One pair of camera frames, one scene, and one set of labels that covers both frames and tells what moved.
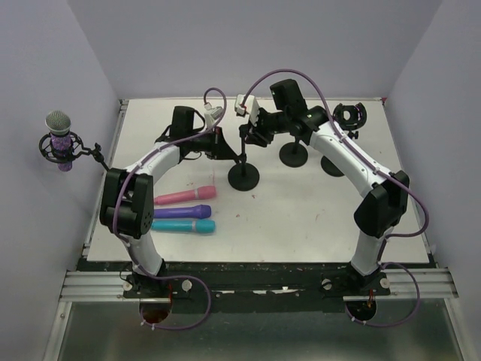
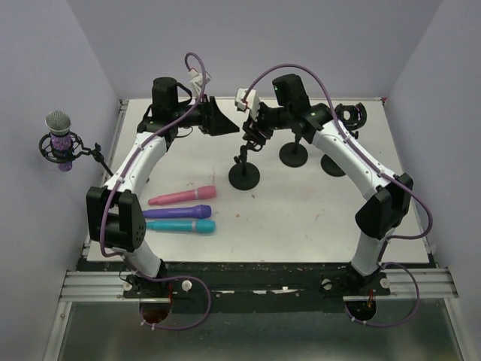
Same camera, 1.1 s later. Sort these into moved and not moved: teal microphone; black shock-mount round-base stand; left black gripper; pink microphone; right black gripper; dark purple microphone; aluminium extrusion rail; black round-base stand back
Moved: left black gripper; right black gripper
Not moved: teal microphone; black shock-mount round-base stand; pink microphone; aluminium extrusion rail; dark purple microphone; black round-base stand back
